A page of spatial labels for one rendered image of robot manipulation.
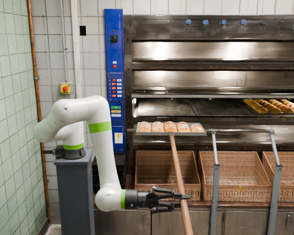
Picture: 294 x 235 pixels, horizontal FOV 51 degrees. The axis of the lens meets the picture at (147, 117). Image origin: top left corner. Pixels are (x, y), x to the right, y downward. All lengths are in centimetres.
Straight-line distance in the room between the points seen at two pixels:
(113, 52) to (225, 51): 100
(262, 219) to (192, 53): 154
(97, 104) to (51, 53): 154
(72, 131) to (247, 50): 176
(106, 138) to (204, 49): 161
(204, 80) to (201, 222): 124
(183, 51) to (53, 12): 119
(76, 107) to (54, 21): 159
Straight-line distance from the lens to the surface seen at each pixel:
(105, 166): 153
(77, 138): 189
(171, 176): 303
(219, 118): 298
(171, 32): 284
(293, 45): 310
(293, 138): 325
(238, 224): 283
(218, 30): 289
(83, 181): 195
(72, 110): 145
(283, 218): 291
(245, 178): 314
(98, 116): 150
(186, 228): 127
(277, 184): 267
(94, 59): 288
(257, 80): 300
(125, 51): 284
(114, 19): 281
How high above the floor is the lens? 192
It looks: 15 degrees down
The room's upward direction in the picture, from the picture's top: straight up
